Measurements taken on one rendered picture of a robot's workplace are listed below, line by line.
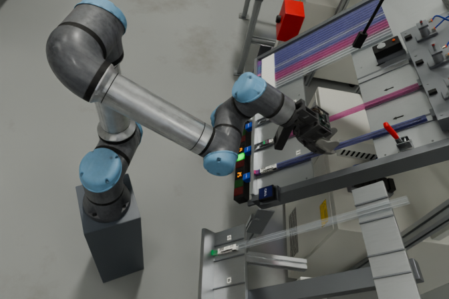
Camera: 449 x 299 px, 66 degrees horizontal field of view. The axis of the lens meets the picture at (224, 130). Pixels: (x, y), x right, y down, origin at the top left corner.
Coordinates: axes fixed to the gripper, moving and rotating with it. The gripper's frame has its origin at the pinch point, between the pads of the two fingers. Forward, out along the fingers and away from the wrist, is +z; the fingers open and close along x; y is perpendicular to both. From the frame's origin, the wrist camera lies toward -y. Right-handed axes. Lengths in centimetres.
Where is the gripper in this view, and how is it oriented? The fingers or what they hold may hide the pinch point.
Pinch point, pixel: (329, 149)
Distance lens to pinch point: 103.2
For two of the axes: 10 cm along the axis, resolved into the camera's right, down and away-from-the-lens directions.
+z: 7.9, 4.4, 4.4
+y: 6.1, -4.7, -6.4
